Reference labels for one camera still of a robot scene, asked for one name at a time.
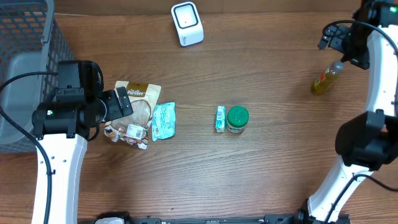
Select beige brown snack packet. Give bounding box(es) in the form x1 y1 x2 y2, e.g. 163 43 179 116
104 81 161 149

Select silver capped amber bottle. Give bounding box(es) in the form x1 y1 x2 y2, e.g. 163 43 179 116
311 60 345 95

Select teal snack packet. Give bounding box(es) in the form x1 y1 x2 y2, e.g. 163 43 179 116
152 102 176 141

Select teal Kleenex tissue pack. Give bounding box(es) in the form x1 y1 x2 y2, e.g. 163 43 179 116
215 106 226 133

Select green lid jar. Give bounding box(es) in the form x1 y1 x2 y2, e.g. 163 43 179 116
226 105 249 134

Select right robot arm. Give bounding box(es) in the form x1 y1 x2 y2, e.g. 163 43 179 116
283 0 397 223

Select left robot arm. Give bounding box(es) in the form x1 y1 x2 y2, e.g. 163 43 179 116
32 60 133 223

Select white barcode scanner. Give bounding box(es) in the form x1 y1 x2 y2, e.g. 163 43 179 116
170 1 204 47

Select grey plastic shopping basket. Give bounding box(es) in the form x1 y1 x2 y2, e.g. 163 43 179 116
0 0 75 154

